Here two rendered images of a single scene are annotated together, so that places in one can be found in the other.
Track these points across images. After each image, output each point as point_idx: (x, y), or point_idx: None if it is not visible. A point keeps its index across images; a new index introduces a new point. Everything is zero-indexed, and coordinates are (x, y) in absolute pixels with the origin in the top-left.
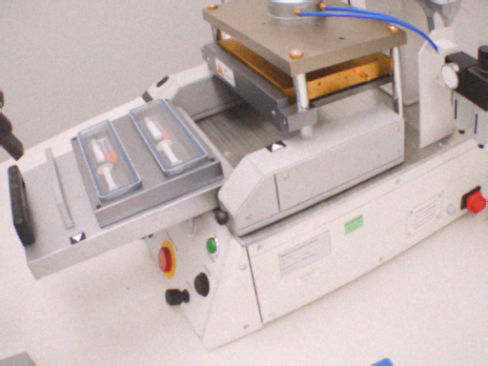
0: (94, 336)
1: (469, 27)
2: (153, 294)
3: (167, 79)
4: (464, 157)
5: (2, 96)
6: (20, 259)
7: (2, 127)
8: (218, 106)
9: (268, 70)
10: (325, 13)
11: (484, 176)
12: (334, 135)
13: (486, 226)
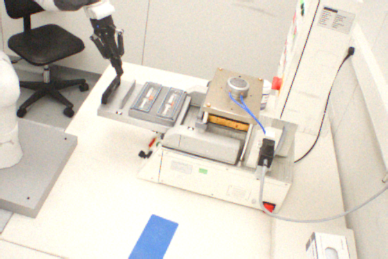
0: (107, 149)
1: (360, 145)
2: (139, 151)
3: None
4: (267, 185)
5: (122, 53)
6: None
7: (118, 63)
8: None
9: None
10: (231, 97)
11: (280, 203)
12: (209, 137)
13: (267, 223)
